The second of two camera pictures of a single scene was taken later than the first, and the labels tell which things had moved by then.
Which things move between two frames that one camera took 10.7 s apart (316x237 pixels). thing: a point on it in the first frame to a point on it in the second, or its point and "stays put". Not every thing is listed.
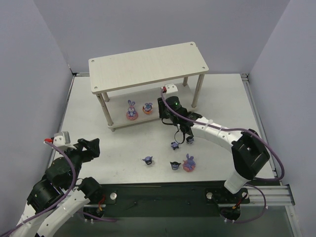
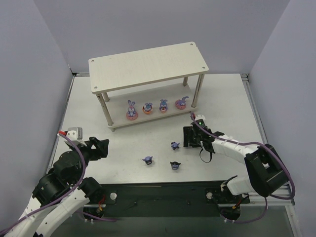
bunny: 147,108 stays put
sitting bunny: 132,114 stays put
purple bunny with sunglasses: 148,160 stays put
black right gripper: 161,108 to 190,137
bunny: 189,165 to 180,103
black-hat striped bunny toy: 175,165 stays put
